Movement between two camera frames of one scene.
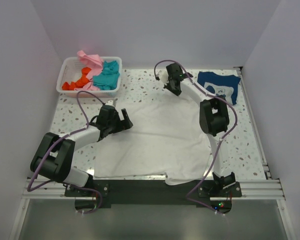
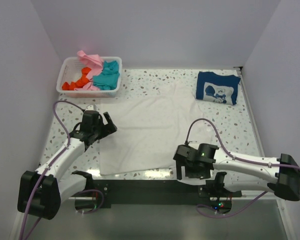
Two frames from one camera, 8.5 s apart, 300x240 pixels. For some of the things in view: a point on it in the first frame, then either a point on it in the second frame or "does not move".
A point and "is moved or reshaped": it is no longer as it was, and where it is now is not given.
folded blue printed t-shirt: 225,86 does not move
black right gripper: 167,86 to 200,174
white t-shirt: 166,140 is moved or reshaped
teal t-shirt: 108,78 does not move
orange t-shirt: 80,83 does not move
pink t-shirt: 95,63 does not move
